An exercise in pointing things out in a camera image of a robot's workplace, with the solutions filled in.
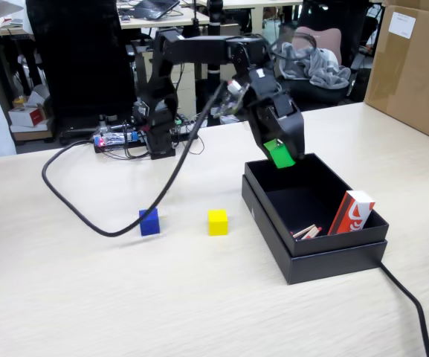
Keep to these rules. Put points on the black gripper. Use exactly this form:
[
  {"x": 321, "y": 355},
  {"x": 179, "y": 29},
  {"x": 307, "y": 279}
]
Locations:
[{"x": 270, "y": 96}]

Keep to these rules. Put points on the green wooden cube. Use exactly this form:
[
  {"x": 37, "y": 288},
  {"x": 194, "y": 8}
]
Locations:
[{"x": 282, "y": 156}]

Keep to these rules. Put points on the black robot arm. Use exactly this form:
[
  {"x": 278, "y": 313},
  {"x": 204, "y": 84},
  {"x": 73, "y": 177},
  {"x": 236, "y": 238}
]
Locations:
[{"x": 162, "y": 93}]

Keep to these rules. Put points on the yellow wooden cube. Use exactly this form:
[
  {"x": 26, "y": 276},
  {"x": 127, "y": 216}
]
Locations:
[{"x": 218, "y": 222}]

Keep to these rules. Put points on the blue wooden cube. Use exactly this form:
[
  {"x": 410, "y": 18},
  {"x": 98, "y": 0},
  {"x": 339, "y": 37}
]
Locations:
[{"x": 149, "y": 222}]

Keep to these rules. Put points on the black cardboard box tray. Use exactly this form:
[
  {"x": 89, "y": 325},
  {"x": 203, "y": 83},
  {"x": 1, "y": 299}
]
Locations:
[{"x": 311, "y": 186}]

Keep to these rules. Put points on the grey blanket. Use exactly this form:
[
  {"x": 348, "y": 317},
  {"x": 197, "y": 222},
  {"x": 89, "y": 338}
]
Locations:
[{"x": 322, "y": 72}]

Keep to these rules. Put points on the power strip with plugs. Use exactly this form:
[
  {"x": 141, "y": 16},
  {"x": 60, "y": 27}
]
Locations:
[{"x": 186, "y": 130}]

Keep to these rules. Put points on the wooden match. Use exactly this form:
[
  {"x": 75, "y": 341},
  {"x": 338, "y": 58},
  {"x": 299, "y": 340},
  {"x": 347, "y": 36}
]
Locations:
[
  {"x": 303, "y": 230},
  {"x": 311, "y": 233}
]

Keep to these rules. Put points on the pink office chair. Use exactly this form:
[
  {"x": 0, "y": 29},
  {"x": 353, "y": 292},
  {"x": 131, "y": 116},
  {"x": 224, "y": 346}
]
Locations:
[{"x": 325, "y": 33}]

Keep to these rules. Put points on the black vertical pole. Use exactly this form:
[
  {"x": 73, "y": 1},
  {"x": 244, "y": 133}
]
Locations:
[{"x": 215, "y": 37}]

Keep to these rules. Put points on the red white matchbox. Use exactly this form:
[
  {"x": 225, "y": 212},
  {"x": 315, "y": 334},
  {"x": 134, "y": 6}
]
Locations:
[{"x": 351, "y": 213}]

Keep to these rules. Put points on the black open box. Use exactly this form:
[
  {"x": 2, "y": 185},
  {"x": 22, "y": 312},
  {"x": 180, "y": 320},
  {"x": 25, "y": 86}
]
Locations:
[{"x": 329, "y": 266}]

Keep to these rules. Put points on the large brown cardboard box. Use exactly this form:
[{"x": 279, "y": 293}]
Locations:
[{"x": 411, "y": 67}]

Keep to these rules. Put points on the controller board with red light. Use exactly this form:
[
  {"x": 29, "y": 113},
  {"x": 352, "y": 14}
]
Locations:
[{"x": 113, "y": 138}]

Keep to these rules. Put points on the black laptop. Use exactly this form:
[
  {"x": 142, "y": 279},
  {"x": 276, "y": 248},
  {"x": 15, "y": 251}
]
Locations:
[{"x": 154, "y": 8}]

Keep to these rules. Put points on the small white red box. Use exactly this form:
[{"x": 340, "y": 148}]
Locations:
[{"x": 26, "y": 117}]

